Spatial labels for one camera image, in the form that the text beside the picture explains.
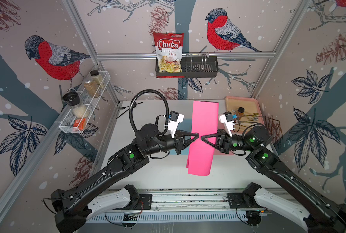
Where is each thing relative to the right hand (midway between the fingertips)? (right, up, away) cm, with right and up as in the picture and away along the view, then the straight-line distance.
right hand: (203, 139), depth 55 cm
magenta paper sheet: (-1, -7, 0) cm, 7 cm away
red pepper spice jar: (+36, +11, +47) cm, 60 cm away
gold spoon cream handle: (+50, +9, +54) cm, 74 cm away
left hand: (-1, +1, -2) cm, 3 cm away
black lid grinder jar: (-56, +11, +12) cm, 59 cm away
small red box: (-54, +5, +9) cm, 55 cm away
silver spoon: (+49, +6, +52) cm, 72 cm away
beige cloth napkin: (+43, +10, +56) cm, 72 cm away
